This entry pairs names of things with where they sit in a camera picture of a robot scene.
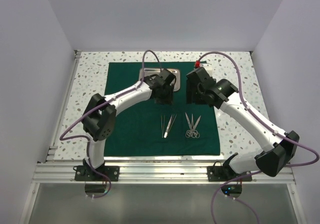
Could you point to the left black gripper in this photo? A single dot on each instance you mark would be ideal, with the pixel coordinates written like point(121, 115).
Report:
point(168, 99)

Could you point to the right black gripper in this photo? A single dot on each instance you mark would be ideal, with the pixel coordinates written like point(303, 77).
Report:
point(191, 97)

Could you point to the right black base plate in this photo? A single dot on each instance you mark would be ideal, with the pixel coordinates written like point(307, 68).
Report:
point(222, 174)

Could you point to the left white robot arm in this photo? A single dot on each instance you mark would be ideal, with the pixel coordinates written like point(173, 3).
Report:
point(100, 115)

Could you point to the steel tweezers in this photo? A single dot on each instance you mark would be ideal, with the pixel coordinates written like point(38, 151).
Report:
point(162, 118)
point(172, 121)

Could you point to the dark green surgical cloth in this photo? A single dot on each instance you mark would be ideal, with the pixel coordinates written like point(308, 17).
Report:
point(138, 129)

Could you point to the steel surgical scissors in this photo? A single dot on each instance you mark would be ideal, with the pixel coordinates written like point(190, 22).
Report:
point(188, 132)

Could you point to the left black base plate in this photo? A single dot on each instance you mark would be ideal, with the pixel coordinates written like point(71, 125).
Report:
point(86, 174)

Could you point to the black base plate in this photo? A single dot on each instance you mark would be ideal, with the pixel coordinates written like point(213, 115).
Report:
point(86, 174)
point(222, 174)

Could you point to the steel hemostat forceps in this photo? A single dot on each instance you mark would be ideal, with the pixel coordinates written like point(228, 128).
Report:
point(191, 119)

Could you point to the aluminium mounting rail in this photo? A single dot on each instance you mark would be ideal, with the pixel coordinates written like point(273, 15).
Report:
point(152, 170)

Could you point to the stainless steel instrument tray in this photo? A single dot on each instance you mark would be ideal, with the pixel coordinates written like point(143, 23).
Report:
point(156, 71)

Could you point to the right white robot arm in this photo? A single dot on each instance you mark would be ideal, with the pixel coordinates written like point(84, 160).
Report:
point(276, 143)

